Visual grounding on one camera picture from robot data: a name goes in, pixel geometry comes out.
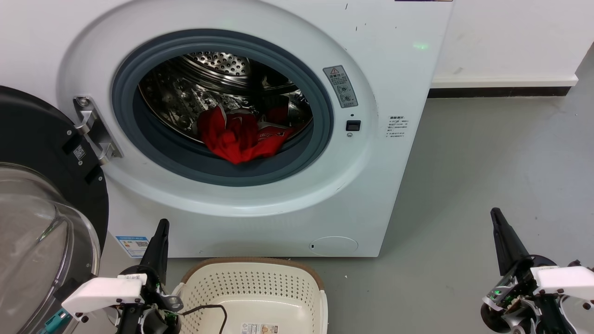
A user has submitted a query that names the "black washer door with glass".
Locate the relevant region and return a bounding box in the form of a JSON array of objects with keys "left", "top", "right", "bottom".
[{"left": 0, "top": 86, "right": 110, "bottom": 334}]

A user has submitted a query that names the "red garment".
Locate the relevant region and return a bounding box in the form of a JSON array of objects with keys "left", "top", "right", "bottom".
[{"left": 197, "top": 106, "right": 296, "bottom": 165}]

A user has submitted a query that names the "grey warning sticker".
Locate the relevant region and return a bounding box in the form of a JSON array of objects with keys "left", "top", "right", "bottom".
[{"left": 323, "top": 65, "right": 359, "bottom": 109}]

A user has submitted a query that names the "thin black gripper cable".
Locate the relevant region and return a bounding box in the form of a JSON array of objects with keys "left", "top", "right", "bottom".
[{"left": 180, "top": 303, "right": 228, "bottom": 334}]

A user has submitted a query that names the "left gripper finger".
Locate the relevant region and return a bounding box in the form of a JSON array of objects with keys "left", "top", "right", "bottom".
[{"left": 139, "top": 219, "right": 170, "bottom": 284}]

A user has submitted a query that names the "blue energy label sticker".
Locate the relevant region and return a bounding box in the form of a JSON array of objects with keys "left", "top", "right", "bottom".
[{"left": 115, "top": 235, "right": 150, "bottom": 258}]

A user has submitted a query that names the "stainless steel washing machine drum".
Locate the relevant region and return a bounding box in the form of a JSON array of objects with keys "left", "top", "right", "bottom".
[{"left": 138, "top": 51, "right": 314, "bottom": 145}]

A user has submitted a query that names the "silver metal door hinge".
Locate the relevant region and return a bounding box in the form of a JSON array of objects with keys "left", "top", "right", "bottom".
[{"left": 73, "top": 96, "right": 124, "bottom": 166}]

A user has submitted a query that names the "teal cable connector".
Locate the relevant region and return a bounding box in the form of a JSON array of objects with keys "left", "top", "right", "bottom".
[{"left": 43, "top": 310, "right": 71, "bottom": 334}]

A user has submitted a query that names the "round drain filter cover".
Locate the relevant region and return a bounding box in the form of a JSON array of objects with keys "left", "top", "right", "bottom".
[{"left": 309, "top": 236, "right": 359, "bottom": 257}]

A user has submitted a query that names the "white front-load washing machine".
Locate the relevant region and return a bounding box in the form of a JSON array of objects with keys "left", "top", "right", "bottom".
[{"left": 0, "top": 0, "right": 455, "bottom": 258}]

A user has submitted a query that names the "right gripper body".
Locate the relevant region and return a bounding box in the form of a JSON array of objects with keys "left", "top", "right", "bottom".
[{"left": 480, "top": 255, "right": 568, "bottom": 334}]

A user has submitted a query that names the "grey rubber door gasket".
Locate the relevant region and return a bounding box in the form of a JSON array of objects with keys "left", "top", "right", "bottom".
[{"left": 111, "top": 29, "right": 335, "bottom": 187}]

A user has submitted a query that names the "cream plastic laundry basket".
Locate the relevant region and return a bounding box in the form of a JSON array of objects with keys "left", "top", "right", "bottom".
[{"left": 171, "top": 257, "right": 329, "bottom": 334}]

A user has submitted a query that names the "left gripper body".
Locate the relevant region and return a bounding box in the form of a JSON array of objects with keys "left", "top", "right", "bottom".
[{"left": 116, "top": 265, "right": 184, "bottom": 334}]

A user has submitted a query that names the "small printed text label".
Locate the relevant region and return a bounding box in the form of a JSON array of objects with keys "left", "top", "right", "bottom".
[{"left": 387, "top": 115, "right": 409, "bottom": 139}]

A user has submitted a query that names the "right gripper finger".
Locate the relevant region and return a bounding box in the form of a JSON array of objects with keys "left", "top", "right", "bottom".
[{"left": 491, "top": 207, "right": 532, "bottom": 277}]

